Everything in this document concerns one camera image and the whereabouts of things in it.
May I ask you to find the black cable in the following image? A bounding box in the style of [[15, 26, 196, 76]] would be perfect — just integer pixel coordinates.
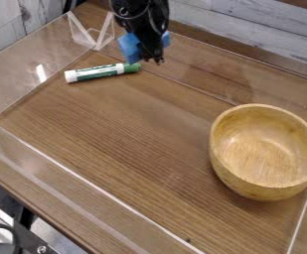
[[0, 223, 30, 254]]

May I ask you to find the brown wooden bowl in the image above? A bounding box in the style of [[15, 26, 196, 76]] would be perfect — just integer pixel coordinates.
[[209, 103, 307, 201]]

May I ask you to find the blue foam block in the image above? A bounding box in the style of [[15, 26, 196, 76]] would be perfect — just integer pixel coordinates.
[[117, 31, 171, 64]]

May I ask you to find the clear acrylic tray wall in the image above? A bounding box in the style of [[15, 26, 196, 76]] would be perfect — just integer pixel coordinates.
[[0, 127, 207, 254]]

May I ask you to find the clear acrylic triangular bracket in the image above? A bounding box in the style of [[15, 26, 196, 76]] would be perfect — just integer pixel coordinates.
[[68, 12, 116, 52]]

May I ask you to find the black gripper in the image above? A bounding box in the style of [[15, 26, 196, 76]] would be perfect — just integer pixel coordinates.
[[109, 0, 171, 64]]

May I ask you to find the green white marker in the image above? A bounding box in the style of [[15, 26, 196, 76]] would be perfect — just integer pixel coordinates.
[[65, 63, 141, 83]]

